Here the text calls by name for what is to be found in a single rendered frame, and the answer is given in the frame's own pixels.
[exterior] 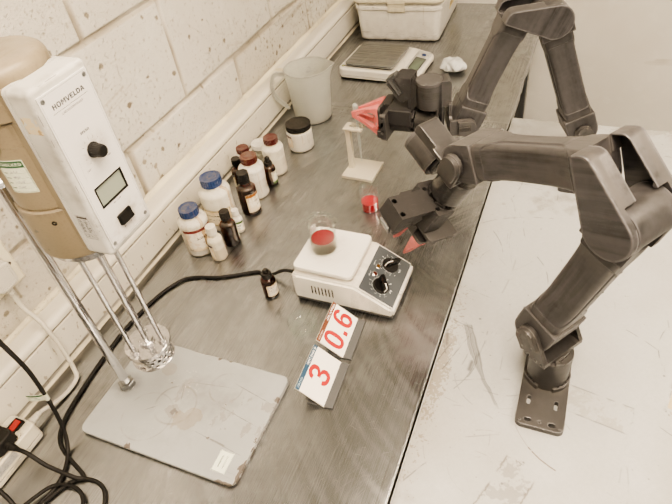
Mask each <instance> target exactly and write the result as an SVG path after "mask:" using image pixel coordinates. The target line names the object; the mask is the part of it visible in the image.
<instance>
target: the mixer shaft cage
mask: <svg viewBox="0 0 672 504"><path fill-rule="evenodd" d="M114 255H115V257H116V259H117V261H118V263H119V265H120V267H121V268H122V270H123V272H124V274H125V276H126V278H127V280H128V282H129V284H130V286H131V287H132V289H133V291H134V293H135V295H136V297H137V299H138V301H139V303H140V304H141V306H142V308H143V310H144V312H145V314H146V316H147V318H148V320H149V321H150V323H151V324H150V325H146V326H143V325H142V323H141V321H140V319H139V317H138V316H137V314H136V312H135V310H134V308H133V306H132V305H131V303H130V301H129V299H128V297H127V295H126V294H125V292H124V290H123V288H122V286H121V284H120V283H119V281H118V279H117V277H116V275H115V273H114V272H113V270H112V268H111V266H110V264H109V262H108V261H107V259H106V257H105V255H103V256H101V257H99V258H97V261H98V262H99V264H100V265H101V266H102V268H103V270H104V272H105V273H106V275H107V277H108V279H109V281H110V282H111V284H112V286H113V288H114V290H115V291H116V293H117V295H118V297H119V298H120V300H121V302H122V304H123V306H124V307H125V309H126V311H127V313H128V315H129V316H130V318H131V320H132V322H133V323H134V325H135V327H136V329H137V330H136V331H134V332H133V333H132V334H131V335H130V336H129V337H128V335H127V333H126V332H125V330H124V328H123V327H122V325H121V323H120V322H119V320H118V318H117V316H116V315H115V313H114V311H113V310H112V308H111V306H110V304H109V303H108V301H107V299H106V298H105V296H104V294H103V292H102V291H101V289H100V287H99V286H98V284H97V282H96V280H95V279H94V277H93V275H92V274H91V272H90V270H89V268H88V267H87V265H86V263H85V262H78V263H79V265H80V267H81V268H82V270H83V272H84V273H85V275H86V277H87V278H88V280H89V282H90V283H91V285H92V287H93V288H94V290H95V292H96V293H97V295H98V297H99V299H100V300H101V302H102V304H103V305H104V307H105V309H106V310H107V312H108V314H109V315H110V317H111V319H112V320H113V322H114V324H115V325H116V327H117V329H118V330H119V332H120V334H121V335H122V337H123V339H124V340H125V346H124V351H125V354H126V355H127V357H128V358H129V359H130V360H131V361H133V364H134V366H135V367H136V369H138V370H139V371H142V372H153V371H157V370H159V369H161V368H163V367H164V366H166V365H167V364H168V363H169V362H170V361H171V359H172V358H173V356H174V353H175V346H174V344H173V342H172V341H171V336H170V333H169V331H168V330H167V328H166V327H164V326H162V325H159V324H156V322H155V320H154V318H153V316H152V314H151V312H150V310H149V308H148V306H147V305H146V303H145V301H144V299H143V297H142V295H141V293H140V291H139V289H138V287H137V285H136V283H135V281H134V279H133V277H132V276H131V274H130V272H129V270H128V268H127V266H126V264H125V262H124V260H123V258H122V256H121V254H120V252H119V250H118V251H117V252H116V253H115V254H114ZM164 356H165V357H164ZM163 361H164V362H163ZM158 364H159V365H158ZM156 365H157V366H156Z"/></svg>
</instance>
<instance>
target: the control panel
mask: <svg viewBox="0 0 672 504"><path fill-rule="evenodd" d="M385 258H392V259H394V258H398V256H396V255H395V254H393V253H391V252H390V251H388V250H386V249H385V248H383V247H381V246H380V245H379V247H378V249H377V251H376V253H375V255H374V257H373V259H372V261H371V263H370V265H369V267H368V269H367V271H366V273H365V275H364V277H363V279H362V281H361V283H360V285H359V288H360V289H361V290H363V291H365V292H366V293H368V294H370V295H371V296H373V297H375V298H376V299H378V300H380V301H381V302H383V303H385V304H386V305H388V306H390V307H392V308H393V306H394V303H395V301H396V299H397V296H398V294H399V292H400V289H401V287H402V285H403V282H404V280H405V277H406V275H407V273H408V270H409V268H410V265H411V264H409V263H408V262H406V261H404V260H403V259H401V258H400V259H401V261H400V262H399V263H398V270H397V271H396V272H394V273H391V272H388V271H387V270H386V269H385V268H384V267H383V261H384V259H385ZM377 264H379V265H380V266H381V267H380V268H378V267H377ZM374 271H375V272H377V275H374V274H373V272H374ZM381 274H384V275H385V277H386V280H387V282H388V284H389V290H388V292H387V293H384V294H382V293H379V292H377V291H376V290H375V289H374V287H373V282H374V280H375V279H376V278H379V277H380V275H381Z"/></svg>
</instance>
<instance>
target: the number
mask: <svg viewBox="0 0 672 504"><path fill-rule="evenodd" d="M337 363H338V361H336V360H335V359H333V358H332V357H331V356H329V355H328V354H326V353H325V352H323V351H322V350H320V349H319V348H317V350H316V352H315V355H314V357H313V359H312V361H311V364H310V366H309V368H308V371H307V373H306V375H305V377H304V380H303V382H302V384H301V387H300V390H302V391H303V392H305V393H307V394H308V395H310V396H311V397H313V398H314V399H316V400H317V401H319V402H320V403H322V401H323V398H324V396H325V393H326V391H327V388H328V386H329V383H330V381H331V378H332V376H333V373H334V371H335V368H336V365H337Z"/></svg>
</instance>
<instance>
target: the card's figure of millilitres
mask: <svg viewBox="0 0 672 504"><path fill-rule="evenodd" d="M354 320H355V318H354V317H353V316H352V315H350V314H349V313H347V312H346V311H344V310H343V309H342V308H340V307H339V306H337V305H336V306H335V309H334V311H333V313H332V316H331V318H330V320H329V323H328V325H327V327H326V329H325V332H324V334H323V336H322V339H321V341H322V342H323V343H325V344H326V345H328V346H329V347H331V348H332V349H334V350H335V351H337V352H338V353H340V354H341V353H342V350H343V348H344V345H345V343H346V340H347V338H348V335H349V333H350V330H351V328H352V325H353V323H354Z"/></svg>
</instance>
